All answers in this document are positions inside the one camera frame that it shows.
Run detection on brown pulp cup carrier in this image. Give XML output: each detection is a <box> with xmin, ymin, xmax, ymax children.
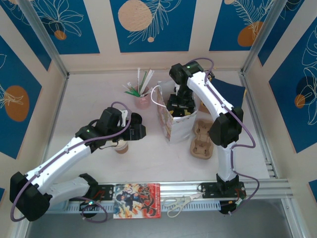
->
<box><xmin>189</xmin><ymin>120</ymin><xmax>214</xmax><ymax>159</ymax></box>

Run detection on aluminium side rail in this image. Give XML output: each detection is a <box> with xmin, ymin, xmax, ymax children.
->
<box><xmin>238</xmin><ymin>71</ymin><xmax>280</xmax><ymax>179</ymax></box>
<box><xmin>43</xmin><ymin>74</ymin><xmax>70</xmax><ymax>162</ymax></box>

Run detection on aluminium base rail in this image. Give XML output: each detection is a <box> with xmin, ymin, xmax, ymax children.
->
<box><xmin>23</xmin><ymin>179</ymin><xmax>297</xmax><ymax>201</ymax></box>

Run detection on navy blue napkin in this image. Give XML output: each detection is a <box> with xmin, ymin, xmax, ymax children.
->
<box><xmin>211</xmin><ymin>78</ymin><xmax>246</xmax><ymax>110</ymax></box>

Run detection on pink straw cup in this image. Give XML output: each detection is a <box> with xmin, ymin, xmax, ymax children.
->
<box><xmin>134</xmin><ymin>93</ymin><xmax>151</xmax><ymax>110</ymax></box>

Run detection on green straw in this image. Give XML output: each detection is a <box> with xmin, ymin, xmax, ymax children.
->
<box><xmin>140</xmin><ymin>71</ymin><xmax>150</xmax><ymax>95</ymax></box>

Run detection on colourful comic book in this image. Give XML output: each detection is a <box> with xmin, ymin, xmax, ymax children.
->
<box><xmin>113</xmin><ymin>182</ymin><xmax>162</xmax><ymax>219</ymax></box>

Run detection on brown paper coffee cup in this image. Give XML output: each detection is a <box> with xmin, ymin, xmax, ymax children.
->
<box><xmin>113</xmin><ymin>140</ymin><xmax>129</xmax><ymax>155</ymax></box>

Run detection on white handled scissors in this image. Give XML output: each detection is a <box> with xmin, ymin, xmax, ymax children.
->
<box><xmin>162</xmin><ymin>192</ymin><xmax>204</xmax><ymax>218</ymax></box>

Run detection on grey slotted cable duct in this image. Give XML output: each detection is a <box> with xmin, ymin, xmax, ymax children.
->
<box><xmin>65</xmin><ymin>200</ymin><xmax>221</xmax><ymax>213</ymax></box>

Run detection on aluminium frame post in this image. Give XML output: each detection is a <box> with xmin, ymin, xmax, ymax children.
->
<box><xmin>240</xmin><ymin>0</ymin><xmax>292</xmax><ymax>75</ymax></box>
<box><xmin>17</xmin><ymin>0</ymin><xmax>70</xmax><ymax>79</ymax></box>

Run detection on white printed paper bag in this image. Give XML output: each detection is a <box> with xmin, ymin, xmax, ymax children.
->
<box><xmin>150</xmin><ymin>80</ymin><xmax>199</xmax><ymax>143</ymax></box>

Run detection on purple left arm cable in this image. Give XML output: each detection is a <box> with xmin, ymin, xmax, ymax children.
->
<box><xmin>9</xmin><ymin>101</ymin><xmax>132</xmax><ymax>223</ymax></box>

